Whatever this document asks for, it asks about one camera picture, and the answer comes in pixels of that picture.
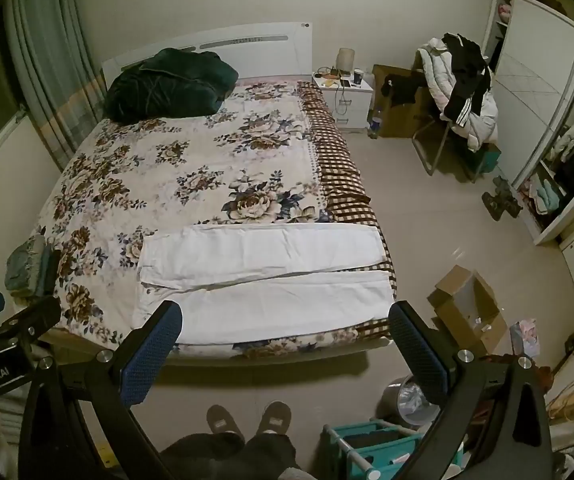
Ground grey slipper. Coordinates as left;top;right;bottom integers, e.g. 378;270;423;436
258;400;293;436
206;403;246;444

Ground large brown cardboard box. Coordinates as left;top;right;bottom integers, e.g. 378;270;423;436
372;64;448;139

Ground grey-green folded clothing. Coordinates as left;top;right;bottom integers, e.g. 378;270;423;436
5;234;63;307

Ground white bed headboard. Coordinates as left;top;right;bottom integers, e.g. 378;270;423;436
102;21;314;81

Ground teal storage box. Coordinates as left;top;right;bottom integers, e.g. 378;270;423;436
477;144;502;174

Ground open cardboard box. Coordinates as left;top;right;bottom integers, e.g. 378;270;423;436
427;265;508;357

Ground pink patterned bag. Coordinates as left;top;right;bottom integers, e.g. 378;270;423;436
509;317;543;359

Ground white pants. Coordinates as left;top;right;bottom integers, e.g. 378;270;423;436
132;223;396;346

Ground brown checked bed sheet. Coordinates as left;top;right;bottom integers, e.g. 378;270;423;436
297;80;398;342

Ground black striped track clothes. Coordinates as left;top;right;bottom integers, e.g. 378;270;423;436
440;32;493;129

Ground grey-green curtain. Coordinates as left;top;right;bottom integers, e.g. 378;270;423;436
1;0;108;172

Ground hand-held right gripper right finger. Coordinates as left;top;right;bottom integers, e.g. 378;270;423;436
388;301;554;480

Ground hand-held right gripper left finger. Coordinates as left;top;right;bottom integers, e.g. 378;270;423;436
17;300;184;480

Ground white wardrobe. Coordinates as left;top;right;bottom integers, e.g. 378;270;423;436
482;0;574;247

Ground dark green duvet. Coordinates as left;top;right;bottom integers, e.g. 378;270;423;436
104;47;240;123

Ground teal folded clothes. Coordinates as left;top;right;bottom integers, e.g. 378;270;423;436
529;179;561;214

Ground person's legs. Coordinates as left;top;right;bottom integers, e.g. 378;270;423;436
159;429;301;480

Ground white puffer jacket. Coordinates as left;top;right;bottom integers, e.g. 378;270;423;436
417;37;499;152

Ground white nightstand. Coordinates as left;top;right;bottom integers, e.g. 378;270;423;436
312;72;375;134

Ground floral bedspread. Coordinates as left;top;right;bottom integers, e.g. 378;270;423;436
32;77;398;359

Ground dark shoe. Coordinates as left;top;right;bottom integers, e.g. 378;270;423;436
482;191;508;221
496;177;524;219

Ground metal trash bin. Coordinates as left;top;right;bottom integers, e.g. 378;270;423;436
384;373;440;429

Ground metal frame chair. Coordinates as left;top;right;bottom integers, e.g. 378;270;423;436
412;52;498;182

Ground black garment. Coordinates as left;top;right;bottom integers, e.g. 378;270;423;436
380;72;430;109

